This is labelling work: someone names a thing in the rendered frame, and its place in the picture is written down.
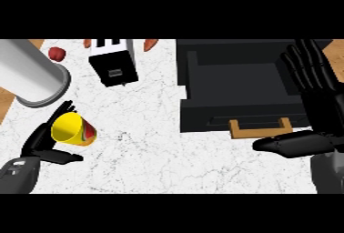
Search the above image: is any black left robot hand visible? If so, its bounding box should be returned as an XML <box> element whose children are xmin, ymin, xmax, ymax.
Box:
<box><xmin>21</xmin><ymin>100</ymin><xmax>84</xmax><ymax>166</ymax></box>

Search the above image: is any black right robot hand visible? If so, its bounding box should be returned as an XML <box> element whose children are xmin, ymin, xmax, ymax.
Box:
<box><xmin>251</xmin><ymin>38</ymin><xmax>344</xmax><ymax>159</ymax></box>

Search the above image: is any yellow cup with fruit print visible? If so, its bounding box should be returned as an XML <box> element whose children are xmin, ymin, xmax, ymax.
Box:
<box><xmin>50</xmin><ymin>112</ymin><xmax>98</xmax><ymax>147</ymax></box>

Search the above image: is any black open drawer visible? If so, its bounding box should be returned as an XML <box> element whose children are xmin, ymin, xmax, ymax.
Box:
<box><xmin>174</xmin><ymin>38</ymin><xmax>334</xmax><ymax>134</ymax></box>

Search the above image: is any large grey cylinder container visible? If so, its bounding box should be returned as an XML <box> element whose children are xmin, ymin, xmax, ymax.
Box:
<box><xmin>0</xmin><ymin>38</ymin><xmax>72</xmax><ymax>109</ymax></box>

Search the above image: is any red apple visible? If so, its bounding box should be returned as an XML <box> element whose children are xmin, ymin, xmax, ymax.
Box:
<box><xmin>47</xmin><ymin>46</ymin><xmax>68</xmax><ymax>63</ymax></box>

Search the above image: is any black and white toaster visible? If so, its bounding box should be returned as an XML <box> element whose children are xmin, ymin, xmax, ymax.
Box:
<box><xmin>87</xmin><ymin>38</ymin><xmax>140</xmax><ymax>88</ymax></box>

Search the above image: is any orange carrot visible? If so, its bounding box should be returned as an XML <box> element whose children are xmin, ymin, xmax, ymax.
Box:
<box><xmin>142</xmin><ymin>38</ymin><xmax>160</xmax><ymax>53</ymax></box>

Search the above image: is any wooden drawer handle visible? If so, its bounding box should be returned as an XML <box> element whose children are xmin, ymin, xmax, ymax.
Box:
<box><xmin>229</xmin><ymin>116</ymin><xmax>294</xmax><ymax>140</ymax></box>

